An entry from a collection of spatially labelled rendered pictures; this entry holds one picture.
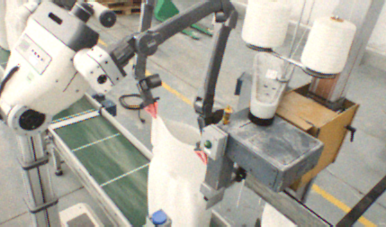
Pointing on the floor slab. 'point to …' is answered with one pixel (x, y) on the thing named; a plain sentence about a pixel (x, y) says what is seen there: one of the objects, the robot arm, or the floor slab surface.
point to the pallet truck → (165, 9)
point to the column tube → (366, 9)
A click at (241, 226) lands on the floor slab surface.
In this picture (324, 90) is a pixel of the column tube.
